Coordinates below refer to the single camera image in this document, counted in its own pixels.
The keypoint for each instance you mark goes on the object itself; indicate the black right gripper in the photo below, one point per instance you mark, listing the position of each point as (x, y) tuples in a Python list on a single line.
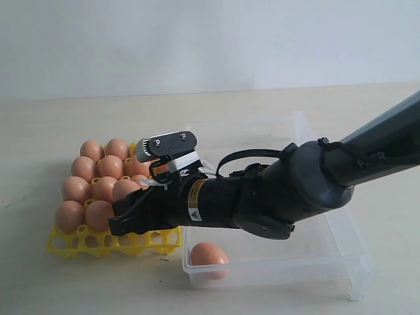
[(238, 201)]

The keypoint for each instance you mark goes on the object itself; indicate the brown egg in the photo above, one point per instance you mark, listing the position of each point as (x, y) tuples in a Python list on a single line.
[(69, 216), (207, 253), (76, 189), (97, 215), (85, 168), (122, 188), (142, 168), (102, 188), (141, 180), (110, 166), (92, 149), (117, 147)]

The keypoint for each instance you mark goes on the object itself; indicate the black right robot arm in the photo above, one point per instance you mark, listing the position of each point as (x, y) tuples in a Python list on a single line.
[(319, 175)]

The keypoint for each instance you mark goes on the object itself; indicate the yellow plastic egg tray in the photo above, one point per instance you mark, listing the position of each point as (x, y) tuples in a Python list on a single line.
[(102, 244)]

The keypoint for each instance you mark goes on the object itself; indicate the clear plastic container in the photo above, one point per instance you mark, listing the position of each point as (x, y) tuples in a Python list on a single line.
[(326, 247)]

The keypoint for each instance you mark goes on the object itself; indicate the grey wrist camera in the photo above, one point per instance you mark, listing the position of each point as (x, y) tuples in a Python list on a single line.
[(165, 145)]

